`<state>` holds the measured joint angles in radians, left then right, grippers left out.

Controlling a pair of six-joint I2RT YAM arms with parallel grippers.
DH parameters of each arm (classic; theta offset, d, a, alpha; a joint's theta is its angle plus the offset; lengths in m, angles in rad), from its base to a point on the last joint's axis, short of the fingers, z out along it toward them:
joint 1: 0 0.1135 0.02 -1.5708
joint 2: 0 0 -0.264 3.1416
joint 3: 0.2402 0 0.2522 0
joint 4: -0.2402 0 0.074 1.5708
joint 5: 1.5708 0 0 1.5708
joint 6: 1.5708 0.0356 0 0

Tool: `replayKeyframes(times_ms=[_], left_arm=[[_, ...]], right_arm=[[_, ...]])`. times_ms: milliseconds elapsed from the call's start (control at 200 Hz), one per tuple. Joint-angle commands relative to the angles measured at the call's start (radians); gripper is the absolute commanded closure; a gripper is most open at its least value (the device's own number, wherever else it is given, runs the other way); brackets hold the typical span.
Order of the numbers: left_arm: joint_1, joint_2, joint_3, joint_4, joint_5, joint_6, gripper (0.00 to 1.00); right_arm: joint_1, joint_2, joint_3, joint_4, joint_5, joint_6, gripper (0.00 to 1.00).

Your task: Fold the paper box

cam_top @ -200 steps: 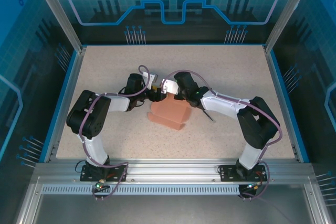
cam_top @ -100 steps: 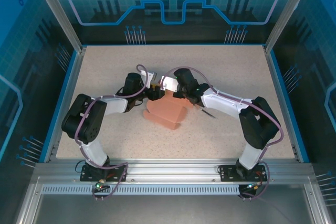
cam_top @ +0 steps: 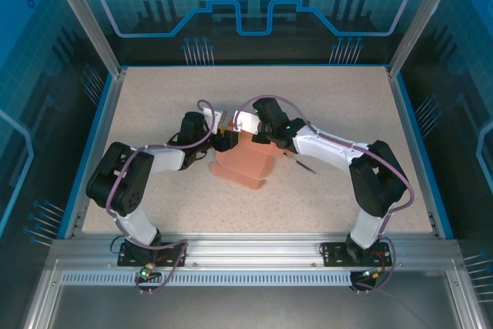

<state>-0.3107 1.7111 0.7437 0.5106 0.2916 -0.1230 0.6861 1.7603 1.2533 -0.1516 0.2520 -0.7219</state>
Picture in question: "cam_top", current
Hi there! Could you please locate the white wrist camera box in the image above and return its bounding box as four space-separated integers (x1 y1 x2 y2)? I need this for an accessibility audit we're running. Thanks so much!
230 111 263 133
207 108 229 129

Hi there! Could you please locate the aluminium frame post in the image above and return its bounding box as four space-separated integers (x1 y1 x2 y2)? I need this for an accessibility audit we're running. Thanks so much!
386 0 465 79
42 0 128 79

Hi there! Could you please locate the left cable connector green light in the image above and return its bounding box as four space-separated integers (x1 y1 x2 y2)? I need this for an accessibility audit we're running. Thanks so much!
139 263 161 282

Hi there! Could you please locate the cable connector green light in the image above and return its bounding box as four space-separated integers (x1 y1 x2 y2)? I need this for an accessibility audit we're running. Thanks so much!
139 263 161 282
360 267 388 282

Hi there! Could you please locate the left aluminium table side rail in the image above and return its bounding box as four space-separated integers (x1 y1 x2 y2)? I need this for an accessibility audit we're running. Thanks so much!
63 69 128 240

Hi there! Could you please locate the aluminium table side rail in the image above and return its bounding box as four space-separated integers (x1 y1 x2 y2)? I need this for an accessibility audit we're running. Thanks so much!
386 66 443 238
63 69 128 240

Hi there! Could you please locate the right aluminium table side rail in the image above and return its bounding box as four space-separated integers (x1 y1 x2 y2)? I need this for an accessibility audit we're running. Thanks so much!
386 66 443 238

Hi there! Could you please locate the right aluminium frame post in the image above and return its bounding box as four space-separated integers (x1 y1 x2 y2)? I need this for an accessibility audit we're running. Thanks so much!
386 0 465 79

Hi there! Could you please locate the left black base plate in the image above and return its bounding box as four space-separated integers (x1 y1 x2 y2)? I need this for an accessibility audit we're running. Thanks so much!
117 241 189 268

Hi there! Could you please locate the orange paper box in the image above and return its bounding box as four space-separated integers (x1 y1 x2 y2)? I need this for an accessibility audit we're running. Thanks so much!
210 115 288 191

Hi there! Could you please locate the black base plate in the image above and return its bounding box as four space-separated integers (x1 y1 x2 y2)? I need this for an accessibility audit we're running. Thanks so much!
318 241 393 267
117 241 189 268

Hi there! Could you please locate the slotted grey cable duct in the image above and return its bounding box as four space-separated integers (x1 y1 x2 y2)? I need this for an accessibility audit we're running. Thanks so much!
60 271 354 287

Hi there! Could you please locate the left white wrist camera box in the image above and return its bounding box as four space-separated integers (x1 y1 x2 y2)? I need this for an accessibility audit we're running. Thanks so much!
207 108 229 129

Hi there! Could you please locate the aluminium mounting rail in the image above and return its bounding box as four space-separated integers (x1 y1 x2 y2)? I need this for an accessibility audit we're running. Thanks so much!
49 233 463 272

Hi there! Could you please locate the left aluminium frame post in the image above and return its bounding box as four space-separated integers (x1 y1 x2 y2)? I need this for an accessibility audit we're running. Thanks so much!
42 0 128 79

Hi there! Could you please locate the grey metal sheet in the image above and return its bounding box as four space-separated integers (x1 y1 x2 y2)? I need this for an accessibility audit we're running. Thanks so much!
49 286 459 329

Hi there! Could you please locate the right cable connector green light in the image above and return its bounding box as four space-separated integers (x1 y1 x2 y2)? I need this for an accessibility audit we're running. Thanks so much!
360 267 388 282

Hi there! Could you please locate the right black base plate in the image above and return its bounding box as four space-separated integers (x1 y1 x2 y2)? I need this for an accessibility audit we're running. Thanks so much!
318 241 393 267

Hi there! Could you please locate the black pen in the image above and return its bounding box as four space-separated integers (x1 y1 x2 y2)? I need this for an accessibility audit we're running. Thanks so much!
283 151 319 176

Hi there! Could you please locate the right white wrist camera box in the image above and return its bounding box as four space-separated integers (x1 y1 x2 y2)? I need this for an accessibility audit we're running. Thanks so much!
230 111 263 133

